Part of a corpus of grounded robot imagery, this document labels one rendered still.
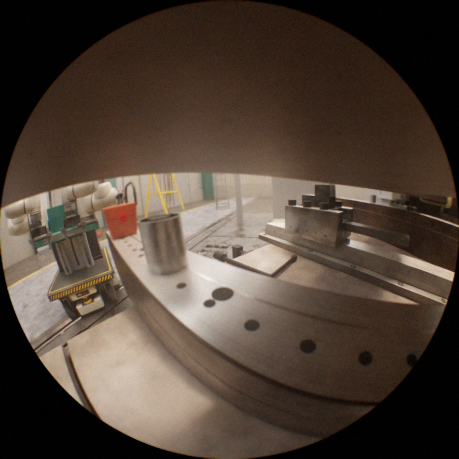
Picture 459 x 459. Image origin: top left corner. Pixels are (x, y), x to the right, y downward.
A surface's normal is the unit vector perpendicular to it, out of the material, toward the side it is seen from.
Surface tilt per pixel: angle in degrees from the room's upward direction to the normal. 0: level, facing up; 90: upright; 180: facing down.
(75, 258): 90
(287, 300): 0
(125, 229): 97
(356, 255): 72
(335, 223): 90
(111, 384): 0
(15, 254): 90
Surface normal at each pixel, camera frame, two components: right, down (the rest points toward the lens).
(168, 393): -0.07, -0.96
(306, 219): -0.88, 0.18
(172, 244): 0.73, 0.13
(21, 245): 0.95, 0.01
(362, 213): -0.99, 0.10
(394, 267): -0.85, -0.13
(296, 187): -0.30, 0.27
